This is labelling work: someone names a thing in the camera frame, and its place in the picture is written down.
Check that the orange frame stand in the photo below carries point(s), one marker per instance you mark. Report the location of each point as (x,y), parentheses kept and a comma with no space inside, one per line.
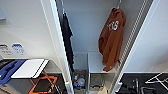
(33,89)

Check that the white wardrobe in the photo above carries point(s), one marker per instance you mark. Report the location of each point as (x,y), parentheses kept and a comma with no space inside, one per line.
(86,30)

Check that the white wardrobe door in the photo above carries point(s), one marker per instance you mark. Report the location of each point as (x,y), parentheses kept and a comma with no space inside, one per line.
(141,26)
(61,50)

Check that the brown storage basket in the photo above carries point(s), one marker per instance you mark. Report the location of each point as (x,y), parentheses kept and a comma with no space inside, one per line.
(79,85)

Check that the pale blue white bundle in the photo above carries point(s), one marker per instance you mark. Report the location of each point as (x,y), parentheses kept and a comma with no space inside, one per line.
(80,82)

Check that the black hanging garment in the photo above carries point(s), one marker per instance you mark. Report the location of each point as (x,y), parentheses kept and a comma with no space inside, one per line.
(68,36)

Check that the white clothes hanger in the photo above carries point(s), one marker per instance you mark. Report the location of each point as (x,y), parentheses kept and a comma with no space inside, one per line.
(62,8)
(118,5)

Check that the orange printed hoodie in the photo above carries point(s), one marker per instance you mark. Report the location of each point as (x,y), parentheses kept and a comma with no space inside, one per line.
(111,40)

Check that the blue plastic object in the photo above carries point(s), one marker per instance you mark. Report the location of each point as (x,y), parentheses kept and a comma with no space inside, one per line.
(8,71)

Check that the white wardrobe shelf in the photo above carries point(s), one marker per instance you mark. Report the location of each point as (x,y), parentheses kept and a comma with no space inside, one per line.
(96,63)

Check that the blue wall sticker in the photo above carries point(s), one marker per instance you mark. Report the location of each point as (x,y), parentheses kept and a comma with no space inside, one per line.
(18,49)

